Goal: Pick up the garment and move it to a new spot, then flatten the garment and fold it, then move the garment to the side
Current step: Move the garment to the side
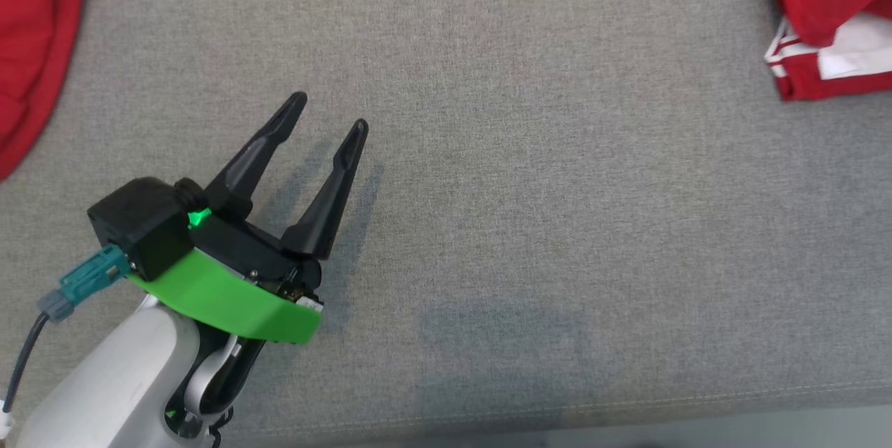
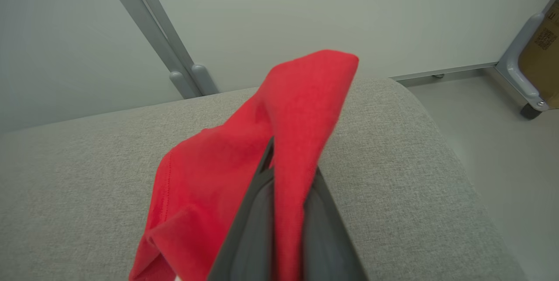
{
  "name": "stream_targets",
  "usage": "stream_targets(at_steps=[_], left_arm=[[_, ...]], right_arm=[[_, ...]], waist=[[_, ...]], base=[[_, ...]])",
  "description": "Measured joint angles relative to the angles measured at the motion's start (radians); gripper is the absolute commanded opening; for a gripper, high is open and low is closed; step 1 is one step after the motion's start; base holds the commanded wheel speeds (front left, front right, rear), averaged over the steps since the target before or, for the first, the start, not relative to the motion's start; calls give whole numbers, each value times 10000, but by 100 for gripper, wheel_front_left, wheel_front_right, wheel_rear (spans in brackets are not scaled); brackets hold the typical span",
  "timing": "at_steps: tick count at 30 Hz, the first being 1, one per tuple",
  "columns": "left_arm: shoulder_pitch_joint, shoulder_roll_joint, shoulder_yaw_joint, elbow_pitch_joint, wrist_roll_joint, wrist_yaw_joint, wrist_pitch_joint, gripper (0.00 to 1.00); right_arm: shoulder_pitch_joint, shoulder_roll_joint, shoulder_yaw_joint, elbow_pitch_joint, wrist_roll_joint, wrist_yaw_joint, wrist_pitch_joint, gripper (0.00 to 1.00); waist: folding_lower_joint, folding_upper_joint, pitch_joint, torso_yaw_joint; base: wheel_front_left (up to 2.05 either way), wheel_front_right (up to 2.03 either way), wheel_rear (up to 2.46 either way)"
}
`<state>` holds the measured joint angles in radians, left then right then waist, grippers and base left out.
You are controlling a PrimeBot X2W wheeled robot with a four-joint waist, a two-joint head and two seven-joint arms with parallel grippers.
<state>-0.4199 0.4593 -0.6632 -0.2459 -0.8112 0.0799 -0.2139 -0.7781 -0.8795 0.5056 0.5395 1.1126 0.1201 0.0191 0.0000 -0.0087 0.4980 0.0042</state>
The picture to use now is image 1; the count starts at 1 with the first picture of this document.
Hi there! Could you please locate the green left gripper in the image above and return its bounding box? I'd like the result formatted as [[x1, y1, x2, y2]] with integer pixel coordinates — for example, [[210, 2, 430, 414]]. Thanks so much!
[[128, 91, 369, 345]]

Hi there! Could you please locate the black cable teal plug left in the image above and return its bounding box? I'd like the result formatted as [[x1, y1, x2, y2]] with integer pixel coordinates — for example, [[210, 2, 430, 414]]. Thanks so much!
[[2, 245, 132, 415]]

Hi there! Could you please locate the red shorts white hem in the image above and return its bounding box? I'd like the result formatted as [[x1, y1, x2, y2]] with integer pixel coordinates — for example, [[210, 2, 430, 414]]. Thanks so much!
[[0, 0, 86, 183]]

